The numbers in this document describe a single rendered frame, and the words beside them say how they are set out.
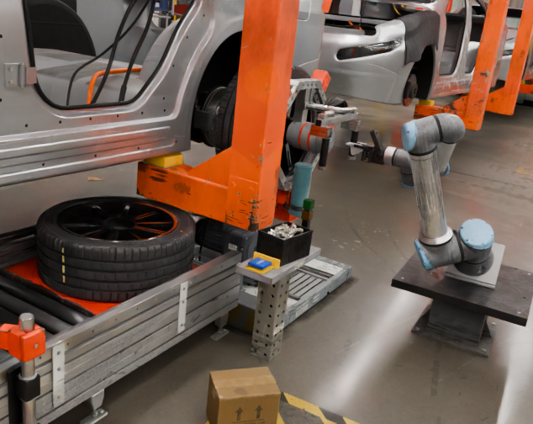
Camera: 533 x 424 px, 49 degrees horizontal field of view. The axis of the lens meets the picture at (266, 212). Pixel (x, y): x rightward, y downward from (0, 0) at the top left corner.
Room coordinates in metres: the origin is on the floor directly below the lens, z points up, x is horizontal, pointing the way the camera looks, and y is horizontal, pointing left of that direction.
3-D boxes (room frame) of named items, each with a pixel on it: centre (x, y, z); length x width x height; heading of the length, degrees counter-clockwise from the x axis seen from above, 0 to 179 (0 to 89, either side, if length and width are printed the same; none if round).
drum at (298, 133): (2.90, -0.17, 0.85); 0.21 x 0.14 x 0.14; 60
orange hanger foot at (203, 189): (2.61, 0.36, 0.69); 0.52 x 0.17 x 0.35; 60
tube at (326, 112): (2.79, -0.17, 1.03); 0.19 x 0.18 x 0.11; 60
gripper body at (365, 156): (2.90, -0.50, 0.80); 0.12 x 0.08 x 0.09; 60
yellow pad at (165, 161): (2.70, 0.51, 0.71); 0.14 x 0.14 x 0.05; 60
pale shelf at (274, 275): (2.28, -0.08, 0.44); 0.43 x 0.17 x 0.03; 150
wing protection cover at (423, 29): (5.81, -1.20, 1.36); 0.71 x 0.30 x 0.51; 150
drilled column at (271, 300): (2.25, -0.07, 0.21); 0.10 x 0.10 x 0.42; 60
